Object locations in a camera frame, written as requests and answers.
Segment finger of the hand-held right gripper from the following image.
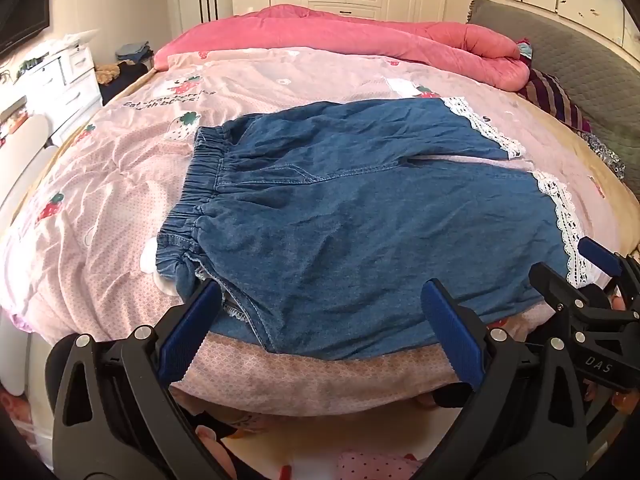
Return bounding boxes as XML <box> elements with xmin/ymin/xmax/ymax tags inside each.
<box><xmin>529</xmin><ymin>261</ymin><xmax>616</xmax><ymax>331</ymax></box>
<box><xmin>579</xmin><ymin>237</ymin><xmax>640</xmax><ymax>291</ymax></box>

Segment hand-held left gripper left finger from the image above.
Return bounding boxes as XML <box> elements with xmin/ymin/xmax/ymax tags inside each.
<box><xmin>50</xmin><ymin>277</ymin><xmax>226</xmax><ymax>480</ymax></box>

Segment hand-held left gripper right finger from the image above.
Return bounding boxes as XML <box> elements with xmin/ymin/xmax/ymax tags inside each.
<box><xmin>420</xmin><ymin>278</ymin><xmax>601</xmax><ymax>480</ymax></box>

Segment blue denim pants lace trim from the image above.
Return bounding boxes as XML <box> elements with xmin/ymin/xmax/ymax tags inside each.
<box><xmin>155</xmin><ymin>97</ymin><xmax>608</xmax><ymax>361</ymax></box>

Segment tan bed sheet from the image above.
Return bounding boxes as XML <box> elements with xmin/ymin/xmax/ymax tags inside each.
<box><xmin>515</xmin><ymin>92</ymin><xmax>640</xmax><ymax>261</ymax></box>

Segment blue white floral cloth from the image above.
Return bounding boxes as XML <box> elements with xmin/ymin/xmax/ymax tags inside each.
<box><xmin>582</xmin><ymin>132</ymin><xmax>626</xmax><ymax>181</ymax></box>

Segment pink dotted cloth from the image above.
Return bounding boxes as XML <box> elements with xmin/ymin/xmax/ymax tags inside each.
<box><xmin>335</xmin><ymin>450</ymin><xmax>426</xmax><ymax>480</ymax></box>

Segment light pink strawberry print quilt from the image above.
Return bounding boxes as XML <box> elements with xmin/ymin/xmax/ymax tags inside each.
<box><xmin>0</xmin><ymin>45</ymin><xmax>626</xmax><ymax>418</ymax></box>

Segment purple striped cloth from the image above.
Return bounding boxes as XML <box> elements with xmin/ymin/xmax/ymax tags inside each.
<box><xmin>517</xmin><ymin>67</ymin><xmax>593</xmax><ymax>133</ymax></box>

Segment grey quilted headboard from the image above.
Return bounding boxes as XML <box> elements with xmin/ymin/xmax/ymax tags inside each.
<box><xmin>467</xmin><ymin>0</ymin><xmax>640</xmax><ymax>196</ymax></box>

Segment dark clothes pile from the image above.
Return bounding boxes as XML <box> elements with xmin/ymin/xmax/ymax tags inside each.
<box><xmin>95</xmin><ymin>62</ymin><xmax>151</xmax><ymax>106</ymax></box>

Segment white drawer dresser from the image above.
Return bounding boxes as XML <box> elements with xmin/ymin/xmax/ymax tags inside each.
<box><xmin>0</xmin><ymin>42</ymin><xmax>103</xmax><ymax>131</ymax></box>

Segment folded blue clothes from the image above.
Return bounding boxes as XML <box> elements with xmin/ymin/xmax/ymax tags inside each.
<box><xmin>116</xmin><ymin>42</ymin><xmax>151</xmax><ymax>63</ymax></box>

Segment dark pink comforter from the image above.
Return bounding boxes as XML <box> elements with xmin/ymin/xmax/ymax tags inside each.
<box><xmin>152</xmin><ymin>4</ymin><xmax>531</xmax><ymax>92</ymax></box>

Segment black television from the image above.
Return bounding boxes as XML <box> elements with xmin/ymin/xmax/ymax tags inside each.
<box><xmin>0</xmin><ymin>0</ymin><xmax>53</xmax><ymax>56</ymax></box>

